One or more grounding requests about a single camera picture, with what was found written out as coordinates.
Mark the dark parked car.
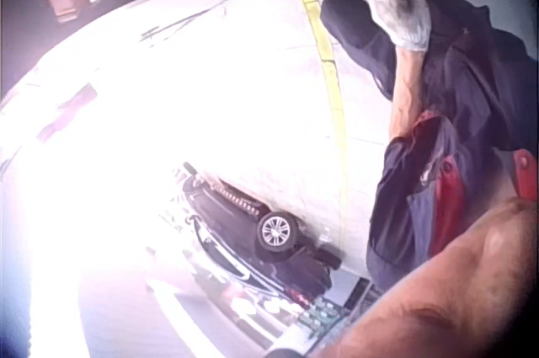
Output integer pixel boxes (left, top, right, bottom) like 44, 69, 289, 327
178, 161, 344, 292

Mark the shelf with goods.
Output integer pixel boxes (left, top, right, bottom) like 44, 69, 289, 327
260, 276, 376, 351

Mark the person's left hand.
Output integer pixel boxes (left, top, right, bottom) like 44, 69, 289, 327
365, 0, 432, 52

